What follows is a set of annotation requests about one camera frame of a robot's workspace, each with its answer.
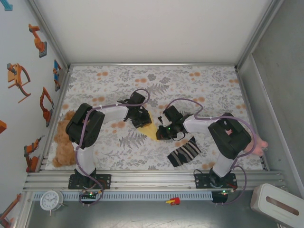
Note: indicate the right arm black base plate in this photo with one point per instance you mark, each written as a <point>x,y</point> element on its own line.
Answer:
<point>200,181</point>

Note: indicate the black beige striped sock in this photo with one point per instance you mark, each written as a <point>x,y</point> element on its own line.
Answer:
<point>184,152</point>

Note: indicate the aluminium rail bed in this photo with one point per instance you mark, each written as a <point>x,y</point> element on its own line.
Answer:
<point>154,180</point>

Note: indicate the right aluminium side rail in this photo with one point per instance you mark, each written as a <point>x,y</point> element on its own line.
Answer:
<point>245,95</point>

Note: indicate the blue orange machine sticker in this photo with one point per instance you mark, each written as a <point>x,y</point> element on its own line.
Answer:
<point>57,71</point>

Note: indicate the aluminium upright post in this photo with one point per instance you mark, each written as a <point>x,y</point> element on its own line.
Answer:
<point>47,31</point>
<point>259,31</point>

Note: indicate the small red yellow toy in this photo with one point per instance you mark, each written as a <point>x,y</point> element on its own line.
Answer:
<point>175,201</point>

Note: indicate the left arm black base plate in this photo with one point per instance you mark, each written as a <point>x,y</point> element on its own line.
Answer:
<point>107,181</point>

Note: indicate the white tissue box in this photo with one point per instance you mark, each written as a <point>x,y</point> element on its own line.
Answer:
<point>261,197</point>

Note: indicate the brown teddy bear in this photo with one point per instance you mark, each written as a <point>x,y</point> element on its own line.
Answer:
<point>63,147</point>

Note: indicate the left aluminium upright post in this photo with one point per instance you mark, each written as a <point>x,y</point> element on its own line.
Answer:
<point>47,31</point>

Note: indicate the left aluminium side rail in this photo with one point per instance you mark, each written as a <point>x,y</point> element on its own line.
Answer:
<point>63,88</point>

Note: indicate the white alarm clock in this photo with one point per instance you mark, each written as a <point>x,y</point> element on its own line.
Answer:
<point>51,200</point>

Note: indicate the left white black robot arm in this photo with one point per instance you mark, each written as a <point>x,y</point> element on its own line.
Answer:
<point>84,123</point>

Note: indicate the aluminium back rail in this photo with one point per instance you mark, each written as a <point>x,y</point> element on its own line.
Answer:
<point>152,64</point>

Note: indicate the small LED circuit board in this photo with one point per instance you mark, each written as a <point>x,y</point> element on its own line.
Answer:
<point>90,194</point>
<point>224,192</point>

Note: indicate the aluminium side rail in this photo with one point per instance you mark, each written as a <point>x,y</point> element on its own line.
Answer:
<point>63,88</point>
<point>245,95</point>

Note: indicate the orange block sticker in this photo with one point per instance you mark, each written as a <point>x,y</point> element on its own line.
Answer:
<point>2,127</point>

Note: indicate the orange claw machine sticker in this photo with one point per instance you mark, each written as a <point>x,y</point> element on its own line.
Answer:
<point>13,77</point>

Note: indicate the floral patterned tablecloth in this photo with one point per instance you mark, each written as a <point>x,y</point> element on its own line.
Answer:
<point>118,76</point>

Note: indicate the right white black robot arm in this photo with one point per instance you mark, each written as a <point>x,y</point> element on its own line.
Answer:
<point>229,134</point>

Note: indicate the right aluminium upright post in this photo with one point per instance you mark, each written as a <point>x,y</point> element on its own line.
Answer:
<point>259,31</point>

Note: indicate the pink plush toy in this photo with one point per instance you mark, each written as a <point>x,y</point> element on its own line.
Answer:
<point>261,145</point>

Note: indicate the blue wall sticker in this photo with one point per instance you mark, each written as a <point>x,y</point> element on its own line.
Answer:
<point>7,6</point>

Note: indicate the yellow cloth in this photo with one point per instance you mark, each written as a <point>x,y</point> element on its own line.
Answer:
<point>148,131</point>

